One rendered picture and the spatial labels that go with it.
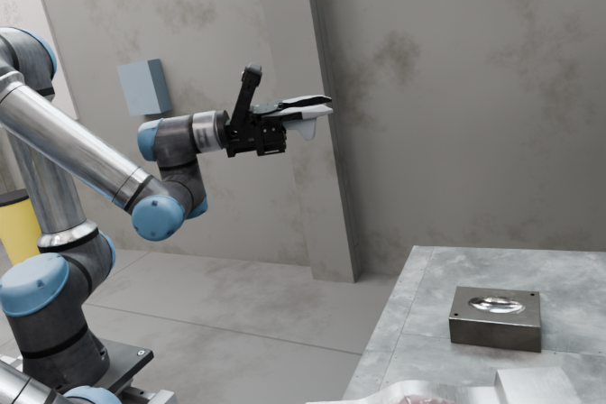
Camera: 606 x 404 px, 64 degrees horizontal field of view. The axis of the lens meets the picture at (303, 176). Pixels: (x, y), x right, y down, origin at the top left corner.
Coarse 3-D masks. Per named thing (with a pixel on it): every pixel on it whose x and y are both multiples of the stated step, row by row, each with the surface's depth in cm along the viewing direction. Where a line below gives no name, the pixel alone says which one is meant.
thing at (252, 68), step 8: (248, 72) 84; (256, 72) 84; (248, 80) 84; (256, 80) 84; (248, 88) 85; (240, 96) 86; (248, 96) 86; (240, 104) 86; (248, 104) 86; (240, 112) 87; (232, 120) 88; (240, 120) 88
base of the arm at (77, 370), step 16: (80, 336) 88; (32, 352) 84; (48, 352) 84; (64, 352) 86; (80, 352) 88; (96, 352) 91; (32, 368) 85; (48, 368) 85; (64, 368) 85; (80, 368) 87; (96, 368) 89; (48, 384) 85; (64, 384) 86; (80, 384) 86
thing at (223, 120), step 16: (224, 112) 89; (256, 112) 87; (272, 112) 86; (224, 128) 87; (240, 128) 89; (256, 128) 87; (272, 128) 87; (224, 144) 89; (240, 144) 90; (256, 144) 88; (272, 144) 88
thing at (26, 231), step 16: (16, 192) 430; (0, 208) 403; (16, 208) 407; (32, 208) 417; (0, 224) 408; (16, 224) 409; (32, 224) 417; (16, 240) 413; (32, 240) 418; (16, 256) 418; (32, 256) 421
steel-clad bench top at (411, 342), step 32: (416, 256) 164; (448, 256) 160; (480, 256) 156; (512, 256) 153; (544, 256) 150; (576, 256) 146; (416, 288) 145; (448, 288) 142; (512, 288) 136; (544, 288) 134; (576, 288) 131; (384, 320) 132; (416, 320) 130; (544, 320) 121; (576, 320) 119; (384, 352) 120; (416, 352) 118; (448, 352) 116; (480, 352) 114; (512, 352) 112; (544, 352) 110; (576, 352) 109; (352, 384) 111; (384, 384) 109; (448, 384) 106; (480, 384) 104; (576, 384) 100
